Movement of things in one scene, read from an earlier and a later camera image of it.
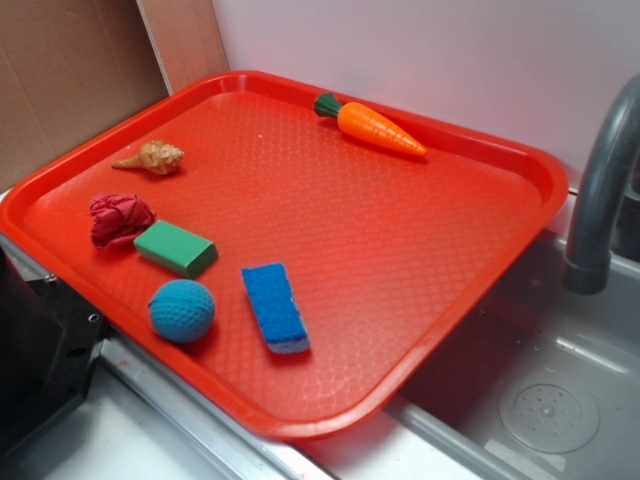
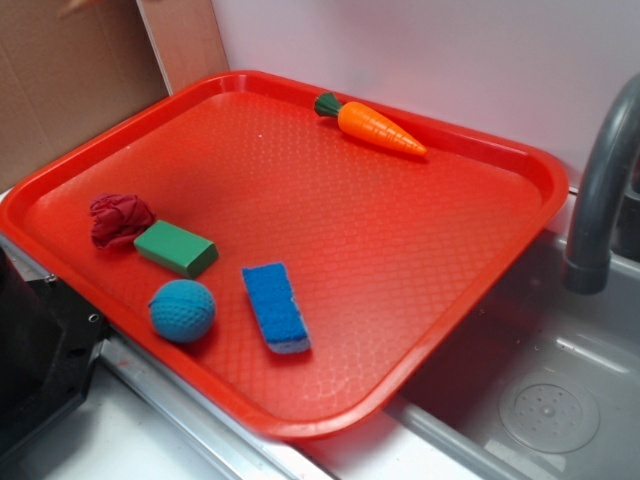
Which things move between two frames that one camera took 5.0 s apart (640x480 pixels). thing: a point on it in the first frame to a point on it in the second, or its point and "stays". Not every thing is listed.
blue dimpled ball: (182, 310) stays
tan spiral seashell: (154, 156) to (72, 6)
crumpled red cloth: (118, 218) stays
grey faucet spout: (588, 265) stays
